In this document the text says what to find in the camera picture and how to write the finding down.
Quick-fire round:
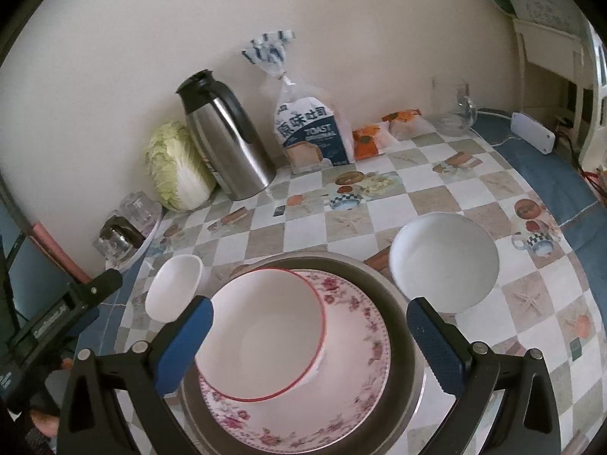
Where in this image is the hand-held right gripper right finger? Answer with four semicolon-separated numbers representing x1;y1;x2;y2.
406;296;563;455

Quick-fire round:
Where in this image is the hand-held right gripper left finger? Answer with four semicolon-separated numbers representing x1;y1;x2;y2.
57;295;215;455

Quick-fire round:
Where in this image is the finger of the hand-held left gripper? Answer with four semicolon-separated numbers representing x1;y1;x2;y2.
66;268;123;316

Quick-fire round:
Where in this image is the large steel basin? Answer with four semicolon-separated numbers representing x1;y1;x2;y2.
179;252;426;455

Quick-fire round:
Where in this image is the small white dish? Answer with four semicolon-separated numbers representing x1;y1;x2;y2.
145;254;204;323

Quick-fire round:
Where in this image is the red-rimmed white bowl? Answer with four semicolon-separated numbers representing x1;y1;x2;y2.
194;268;328;401

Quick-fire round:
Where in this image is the pink floral plate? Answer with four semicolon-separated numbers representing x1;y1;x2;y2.
198;269;392;454

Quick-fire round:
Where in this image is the white square bowl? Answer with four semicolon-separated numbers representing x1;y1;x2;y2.
389;212;500;314

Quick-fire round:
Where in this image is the person's left hand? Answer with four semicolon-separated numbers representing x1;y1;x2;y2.
26;358;75;439

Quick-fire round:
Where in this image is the clear glass cup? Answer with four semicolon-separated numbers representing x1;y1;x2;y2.
118;192;162;235
92;237;136;267

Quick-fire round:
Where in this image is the pink wooden board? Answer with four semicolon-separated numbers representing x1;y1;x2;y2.
31;222;93;285

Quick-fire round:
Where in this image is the dark tinted glass cup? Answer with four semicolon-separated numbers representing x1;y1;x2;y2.
97;215;143;257

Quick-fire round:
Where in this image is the dark blue panel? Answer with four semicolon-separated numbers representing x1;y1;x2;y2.
0;199;81;337

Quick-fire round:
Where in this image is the white oval tray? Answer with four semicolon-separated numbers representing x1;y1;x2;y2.
102;209;165;271

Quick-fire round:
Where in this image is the napa cabbage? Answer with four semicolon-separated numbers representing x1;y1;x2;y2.
145;121;216;213

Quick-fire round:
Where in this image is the checkered printed tablecloth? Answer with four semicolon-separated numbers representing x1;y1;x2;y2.
71;109;607;455

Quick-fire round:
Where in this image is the stainless steel thermos jug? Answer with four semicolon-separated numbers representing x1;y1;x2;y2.
175;70;277;201

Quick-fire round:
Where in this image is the orange snack packet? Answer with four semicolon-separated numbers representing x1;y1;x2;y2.
382;109;434;140
352;123;399;161

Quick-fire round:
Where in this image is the white power strip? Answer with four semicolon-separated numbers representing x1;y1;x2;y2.
511;111;555;155

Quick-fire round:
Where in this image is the bag of sliced toast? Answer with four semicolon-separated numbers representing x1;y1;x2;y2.
240;31;355;174

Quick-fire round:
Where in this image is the white wooden furniture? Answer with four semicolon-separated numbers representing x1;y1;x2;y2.
512;14;607;162

